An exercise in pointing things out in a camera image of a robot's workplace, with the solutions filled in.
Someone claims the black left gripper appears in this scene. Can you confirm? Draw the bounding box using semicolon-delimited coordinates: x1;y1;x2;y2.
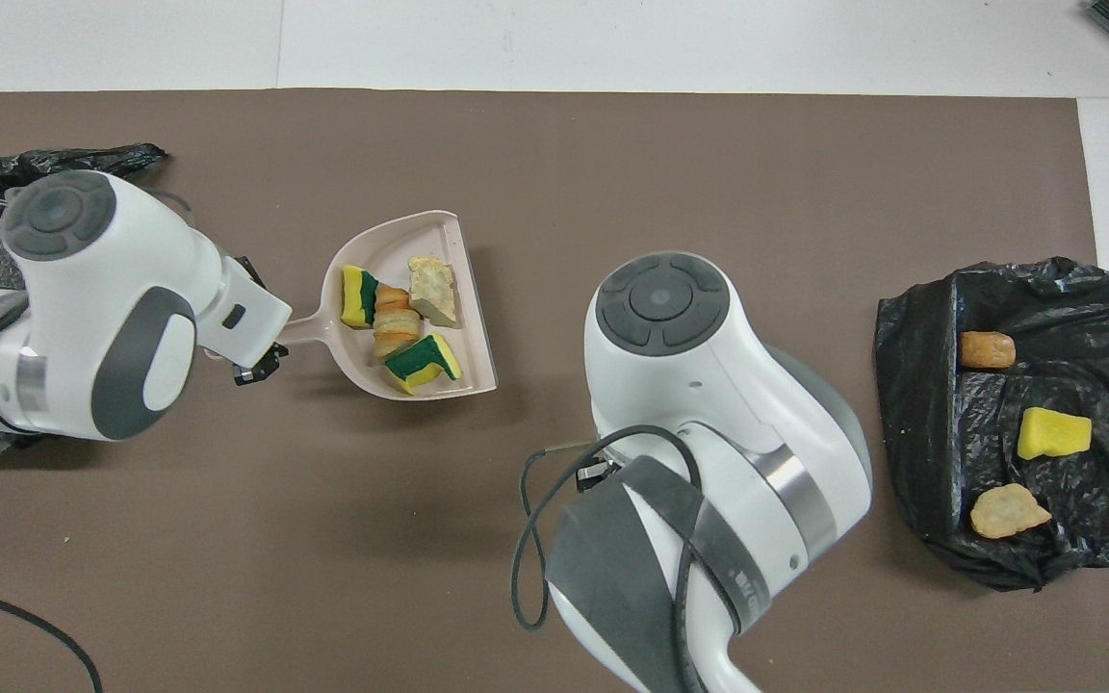
227;254;290;388

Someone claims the small yellow green sponge piece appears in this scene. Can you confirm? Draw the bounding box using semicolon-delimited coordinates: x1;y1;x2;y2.
340;265;380;331

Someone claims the striped orange croissant piece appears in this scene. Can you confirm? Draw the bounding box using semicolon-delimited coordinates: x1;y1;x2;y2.
372;282;424;362
407;255;459;330

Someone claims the large yellow green sponge piece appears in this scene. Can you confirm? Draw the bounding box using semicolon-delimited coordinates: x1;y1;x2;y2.
383;333;465;397

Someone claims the beige plastic dustpan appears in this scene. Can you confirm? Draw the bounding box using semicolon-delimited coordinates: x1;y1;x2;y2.
277;210;500;400

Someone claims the brown bread nugget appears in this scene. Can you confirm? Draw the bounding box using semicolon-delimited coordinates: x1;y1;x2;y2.
959;330;1018;371

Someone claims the pale bread piece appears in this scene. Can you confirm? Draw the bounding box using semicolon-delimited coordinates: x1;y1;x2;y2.
969;482;1053;540

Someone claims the yellow sponge wedge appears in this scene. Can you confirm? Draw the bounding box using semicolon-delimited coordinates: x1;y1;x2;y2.
1017;406;1094;461

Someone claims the black bag lined bin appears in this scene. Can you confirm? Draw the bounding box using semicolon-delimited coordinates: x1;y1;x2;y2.
874;257;1109;592

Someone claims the brown paper table mat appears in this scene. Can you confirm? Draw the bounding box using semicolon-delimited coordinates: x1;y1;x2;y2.
0;90;1109;693

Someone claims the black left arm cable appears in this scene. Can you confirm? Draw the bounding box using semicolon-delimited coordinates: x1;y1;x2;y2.
0;188;192;693

